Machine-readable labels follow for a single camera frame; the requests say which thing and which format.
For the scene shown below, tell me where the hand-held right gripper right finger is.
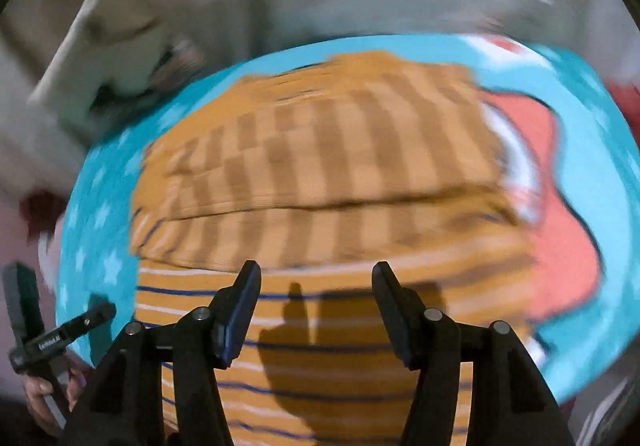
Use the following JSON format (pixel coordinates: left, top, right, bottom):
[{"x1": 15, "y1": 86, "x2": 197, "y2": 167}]
[{"x1": 371, "y1": 261, "x2": 577, "y2": 446}]

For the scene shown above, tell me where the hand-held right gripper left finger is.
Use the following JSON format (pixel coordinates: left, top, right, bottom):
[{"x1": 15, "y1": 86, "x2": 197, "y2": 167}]
[{"x1": 64, "y1": 260, "x2": 262, "y2": 446}]

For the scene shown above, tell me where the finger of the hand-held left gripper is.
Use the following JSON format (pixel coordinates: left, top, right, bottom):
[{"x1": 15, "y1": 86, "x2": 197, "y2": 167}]
[
  {"x1": 47, "y1": 302, "x2": 117, "y2": 347},
  {"x1": 2, "y1": 262, "x2": 45, "y2": 352}
]

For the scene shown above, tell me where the orange striped shirt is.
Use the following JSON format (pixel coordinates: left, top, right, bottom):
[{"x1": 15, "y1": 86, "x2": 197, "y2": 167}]
[{"x1": 129, "y1": 51, "x2": 538, "y2": 446}]

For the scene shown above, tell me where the person's left hand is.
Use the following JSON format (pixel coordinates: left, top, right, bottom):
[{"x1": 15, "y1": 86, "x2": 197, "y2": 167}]
[{"x1": 24, "y1": 356, "x2": 93, "y2": 437}]

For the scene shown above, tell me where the blue printed blanket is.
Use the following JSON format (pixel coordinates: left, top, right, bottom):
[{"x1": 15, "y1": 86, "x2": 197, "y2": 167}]
[{"x1": 54, "y1": 33, "x2": 640, "y2": 407}]

